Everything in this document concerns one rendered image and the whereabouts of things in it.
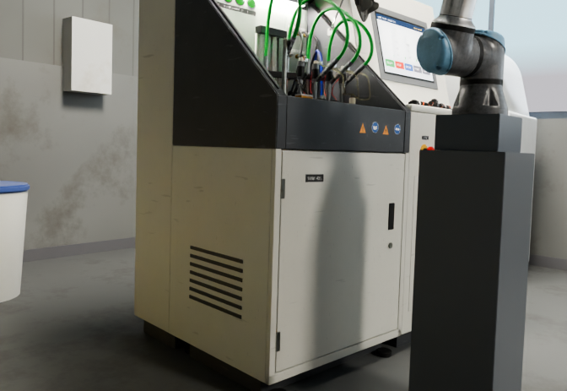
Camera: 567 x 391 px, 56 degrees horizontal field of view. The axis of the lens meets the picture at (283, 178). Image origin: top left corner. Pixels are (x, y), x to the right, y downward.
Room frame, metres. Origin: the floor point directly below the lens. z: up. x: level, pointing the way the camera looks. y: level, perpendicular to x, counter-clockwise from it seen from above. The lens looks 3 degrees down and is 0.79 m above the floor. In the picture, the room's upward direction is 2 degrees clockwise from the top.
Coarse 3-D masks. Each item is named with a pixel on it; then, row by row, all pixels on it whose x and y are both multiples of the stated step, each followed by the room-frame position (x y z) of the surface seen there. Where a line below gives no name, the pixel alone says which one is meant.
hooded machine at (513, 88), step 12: (504, 72) 3.26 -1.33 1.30; (516, 72) 3.50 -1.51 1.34; (456, 84) 3.32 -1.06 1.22; (504, 84) 3.22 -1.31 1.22; (516, 84) 3.45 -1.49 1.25; (516, 96) 3.40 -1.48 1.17; (516, 108) 3.36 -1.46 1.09; (528, 120) 3.40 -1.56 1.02; (528, 132) 3.42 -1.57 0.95; (528, 144) 3.43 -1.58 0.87
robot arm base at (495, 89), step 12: (468, 84) 1.48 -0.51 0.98; (480, 84) 1.46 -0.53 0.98; (492, 84) 1.46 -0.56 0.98; (456, 96) 1.52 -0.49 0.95; (468, 96) 1.47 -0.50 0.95; (480, 96) 1.45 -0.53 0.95; (492, 96) 1.45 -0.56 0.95; (504, 96) 1.47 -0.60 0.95; (456, 108) 1.49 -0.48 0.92; (468, 108) 1.46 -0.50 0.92; (480, 108) 1.44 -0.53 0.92; (492, 108) 1.44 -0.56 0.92; (504, 108) 1.45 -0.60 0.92
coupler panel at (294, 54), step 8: (288, 24) 2.33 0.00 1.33; (304, 24) 2.39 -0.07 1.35; (296, 40) 2.36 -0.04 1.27; (304, 40) 2.40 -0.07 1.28; (296, 48) 2.36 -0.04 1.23; (304, 48) 2.40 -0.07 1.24; (296, 56) 2.35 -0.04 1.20; (296, 64) 2.37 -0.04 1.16; (288, 80) 2.33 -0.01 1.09; (296, 80) 2.36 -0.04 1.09; (288, 88) 2.33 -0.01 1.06
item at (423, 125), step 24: (336, 0) 2.34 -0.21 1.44; (384, 0) 2.48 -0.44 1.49; (408, 0) 2.63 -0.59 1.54; (408, 96) 2.45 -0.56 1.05; (432, 96) 2.59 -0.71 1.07; (432, 120) 2.15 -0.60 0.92; (432, 144) 2.16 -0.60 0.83; (408, 168) 2.05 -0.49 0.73; (408, 192) 2.05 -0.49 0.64; (408, 216) 2.06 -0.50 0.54; (408, 240) 2.06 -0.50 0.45; (408, 264) 2.07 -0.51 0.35; (408, 288) 2.07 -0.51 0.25; (408, 312) 2.08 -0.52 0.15; (408, 336) 2.15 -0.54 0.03
